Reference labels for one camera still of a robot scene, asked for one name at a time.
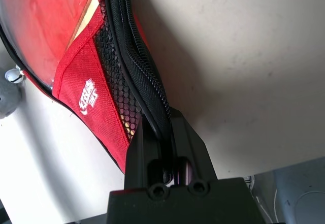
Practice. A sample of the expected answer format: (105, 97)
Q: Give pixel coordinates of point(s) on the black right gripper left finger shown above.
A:
(138, 158)

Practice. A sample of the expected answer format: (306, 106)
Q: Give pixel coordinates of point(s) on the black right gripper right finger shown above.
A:
(193, 153)

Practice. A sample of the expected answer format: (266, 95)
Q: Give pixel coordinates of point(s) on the red black paddle case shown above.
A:
(83, 81)

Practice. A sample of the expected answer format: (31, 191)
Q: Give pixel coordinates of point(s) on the red ping-pong paddle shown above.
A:
(43, 26)

